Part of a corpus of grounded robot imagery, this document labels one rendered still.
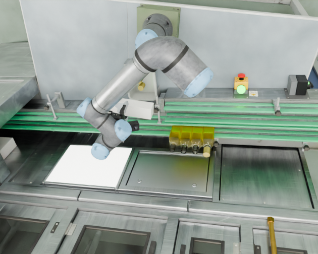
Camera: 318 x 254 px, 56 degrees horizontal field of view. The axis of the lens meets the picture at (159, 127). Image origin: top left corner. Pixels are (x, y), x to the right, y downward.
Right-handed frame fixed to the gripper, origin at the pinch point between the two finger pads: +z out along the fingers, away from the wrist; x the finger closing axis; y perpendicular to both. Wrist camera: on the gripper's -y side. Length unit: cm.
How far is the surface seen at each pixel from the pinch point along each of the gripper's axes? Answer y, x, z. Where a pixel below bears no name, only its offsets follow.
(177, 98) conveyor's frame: -21.7, 2.9, 21.6
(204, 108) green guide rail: -36.8, 2.5, 14.5
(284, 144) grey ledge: -84, 23, 21
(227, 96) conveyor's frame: -48, -1, 24
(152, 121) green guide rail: -9.5, 15.9, 14.2
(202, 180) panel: -42, 28, -12
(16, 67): 94, 12, 48
